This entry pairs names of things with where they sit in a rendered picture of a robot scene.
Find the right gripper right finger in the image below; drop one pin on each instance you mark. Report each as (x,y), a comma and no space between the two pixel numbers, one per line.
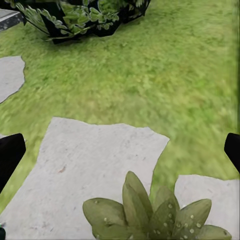
(232,149)

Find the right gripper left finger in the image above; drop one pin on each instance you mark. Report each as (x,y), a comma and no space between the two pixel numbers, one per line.
(12,149)

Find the bush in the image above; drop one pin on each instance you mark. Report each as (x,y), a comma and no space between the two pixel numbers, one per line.
(65,20)

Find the pot plant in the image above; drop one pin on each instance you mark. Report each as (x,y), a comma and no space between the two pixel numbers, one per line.
(136,219)

